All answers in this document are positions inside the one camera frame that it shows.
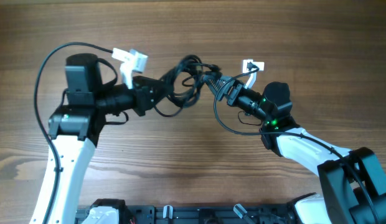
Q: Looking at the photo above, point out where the black usb cable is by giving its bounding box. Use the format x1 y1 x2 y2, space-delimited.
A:
153 54 222 118

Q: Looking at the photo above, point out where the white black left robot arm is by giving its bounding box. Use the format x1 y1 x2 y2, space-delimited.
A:
31 53 174 223

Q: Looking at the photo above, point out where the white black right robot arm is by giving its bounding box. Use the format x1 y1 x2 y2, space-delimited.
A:
203 72 386 223

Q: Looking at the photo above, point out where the black right camera cable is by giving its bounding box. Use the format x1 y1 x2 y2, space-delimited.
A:
213 63 380 224

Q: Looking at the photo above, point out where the black camera cable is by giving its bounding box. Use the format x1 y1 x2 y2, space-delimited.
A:
213 63 380 224
33 42 114 224

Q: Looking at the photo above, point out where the black left camera cable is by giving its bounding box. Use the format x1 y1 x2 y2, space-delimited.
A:
33 42 114 224

